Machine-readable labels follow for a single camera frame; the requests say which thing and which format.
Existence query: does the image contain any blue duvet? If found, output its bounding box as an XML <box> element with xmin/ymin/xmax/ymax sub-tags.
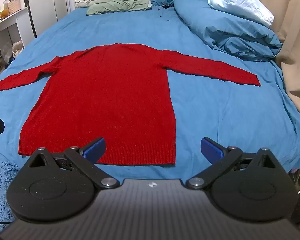
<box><xmin>174</xmin><ymin>0</ymin><xmax>283</xmax><ymax>62</ymax></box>

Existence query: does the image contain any beige curtain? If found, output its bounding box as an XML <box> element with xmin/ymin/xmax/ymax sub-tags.
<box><xmin>221</xmin><ymin>0</ymin><xmax>300</xmax><ymax>128</ymax></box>

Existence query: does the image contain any blue fluffy rug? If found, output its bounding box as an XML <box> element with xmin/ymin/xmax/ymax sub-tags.
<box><xmin>0</xmin><ymin>161</ymin><xmax>20</xmax><ymax>233</ymax></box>

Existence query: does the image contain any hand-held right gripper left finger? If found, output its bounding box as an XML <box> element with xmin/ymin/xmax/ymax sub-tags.
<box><xmin>27</xmin><ymin>137</ymin><xmax>120</xmax><ymax>189</ymax></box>

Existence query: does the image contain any woven basket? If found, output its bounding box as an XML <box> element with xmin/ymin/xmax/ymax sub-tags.
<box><xmin>7</xmin><ymin>0</ymin><xmax>22</xmax><ymax>15</ymax></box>

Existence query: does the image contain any red knit sweater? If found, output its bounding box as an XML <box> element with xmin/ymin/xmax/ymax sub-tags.
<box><xmin>0</xmin><ymin>43</ymin><xmax>262</xmax><ymax>166</ymax></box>

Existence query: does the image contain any light blue blanket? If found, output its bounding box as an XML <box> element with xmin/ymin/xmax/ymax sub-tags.
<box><xmin>207</xmin><ymin>0</ymin><xmax>275</xmax><ymax>28</ymax></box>

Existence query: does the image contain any white desk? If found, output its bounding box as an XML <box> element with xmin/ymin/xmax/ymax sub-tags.
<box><xmin>0</xmin><ymin>6</ymin><xmax>29</xmax><ymax>85</ymax></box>

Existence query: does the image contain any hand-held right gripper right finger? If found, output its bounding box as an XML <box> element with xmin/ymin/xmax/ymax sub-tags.
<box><xmin>185</xmin><ymin>137</ymin><xmax>278</xmax><ymax>190</ymax></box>

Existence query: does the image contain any bed with blue sheet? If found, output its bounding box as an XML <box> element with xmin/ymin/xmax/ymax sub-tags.
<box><xmin>0</xmin><ymin>6</ymin><xmax>300</xmax><ymax>180</ymax></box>

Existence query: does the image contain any white wardrobe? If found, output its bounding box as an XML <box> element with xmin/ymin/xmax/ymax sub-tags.
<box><xmin>17</xmin><ymin>0</ymin><xmax>74</xmax><ymax>40</ymax></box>

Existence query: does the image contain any green pillow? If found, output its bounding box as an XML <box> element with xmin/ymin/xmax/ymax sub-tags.
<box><xmin>86</xmin><ymin>0</ymin><xmax>153</xmax><ymax>16</ymax></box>

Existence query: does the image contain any black pole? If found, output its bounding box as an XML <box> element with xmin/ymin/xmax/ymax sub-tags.
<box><xmin>25</xmin><ymin>0</ymin><xmax>38</xmax><ymax>39</ymax></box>

